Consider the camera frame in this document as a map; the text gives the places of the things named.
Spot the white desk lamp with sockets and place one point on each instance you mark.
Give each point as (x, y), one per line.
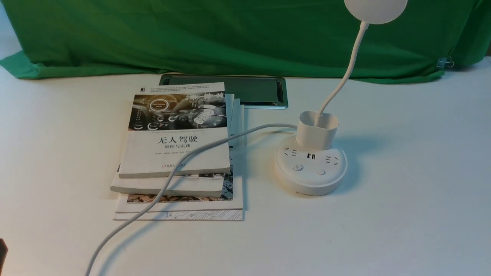
(309, 162)

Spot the bottom book with circuit pattern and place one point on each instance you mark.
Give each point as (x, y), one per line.
(191, 215)

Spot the top book with car cover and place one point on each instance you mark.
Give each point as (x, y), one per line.
(169, 121)

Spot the green backdrop cloth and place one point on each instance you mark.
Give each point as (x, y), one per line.
(290, 38)

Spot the metal binder clip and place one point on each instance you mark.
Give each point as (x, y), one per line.
(444, 63)

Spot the dark object at left edge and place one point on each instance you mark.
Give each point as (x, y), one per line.
(3, 253)

